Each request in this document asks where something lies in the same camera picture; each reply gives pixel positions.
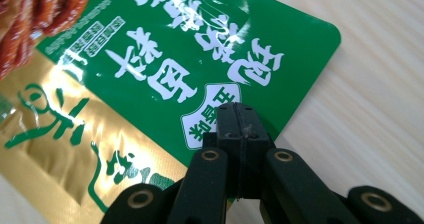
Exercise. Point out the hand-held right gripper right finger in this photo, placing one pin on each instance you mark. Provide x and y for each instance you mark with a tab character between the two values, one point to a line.
253	134

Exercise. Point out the green and gold snack packet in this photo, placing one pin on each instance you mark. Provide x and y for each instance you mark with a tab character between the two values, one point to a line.
150	84

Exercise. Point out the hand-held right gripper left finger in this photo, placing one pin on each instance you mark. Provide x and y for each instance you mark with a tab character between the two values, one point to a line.
230	144

